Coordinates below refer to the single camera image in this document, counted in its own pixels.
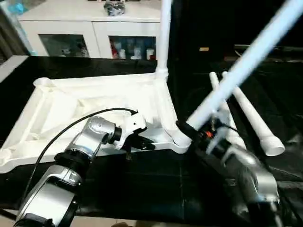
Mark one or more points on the white plastic table top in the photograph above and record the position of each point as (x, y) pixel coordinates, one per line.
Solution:
(71, 109)

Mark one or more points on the white plastic table leg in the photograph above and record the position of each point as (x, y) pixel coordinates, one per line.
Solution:
(255, 123)
(246, 64)
(213, 80)
(164, 33)

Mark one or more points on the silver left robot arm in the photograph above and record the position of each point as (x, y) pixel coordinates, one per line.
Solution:
(90, 137)

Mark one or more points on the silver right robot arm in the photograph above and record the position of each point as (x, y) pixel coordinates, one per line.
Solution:
(251, 175)

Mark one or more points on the glossy black long bar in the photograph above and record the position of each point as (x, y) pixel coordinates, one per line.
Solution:
(241, 47)

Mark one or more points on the black work mat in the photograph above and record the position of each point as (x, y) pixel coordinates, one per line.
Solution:
(47, 71)

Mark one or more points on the crumpled silver black object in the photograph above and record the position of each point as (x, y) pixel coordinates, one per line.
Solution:
(114, 7)

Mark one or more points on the white cabinet with glass doors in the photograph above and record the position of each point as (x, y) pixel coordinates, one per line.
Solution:
(71, 23)

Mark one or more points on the light blue plastic bottle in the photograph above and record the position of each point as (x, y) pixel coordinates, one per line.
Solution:
(16, 23)

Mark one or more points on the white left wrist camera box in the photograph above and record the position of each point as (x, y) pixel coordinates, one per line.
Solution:
(135, 125)

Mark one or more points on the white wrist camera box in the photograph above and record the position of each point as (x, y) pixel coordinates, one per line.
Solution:
(135, 125)
(222, 118)

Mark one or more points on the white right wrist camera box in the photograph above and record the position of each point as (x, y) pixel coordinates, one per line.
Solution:
(222, 118)

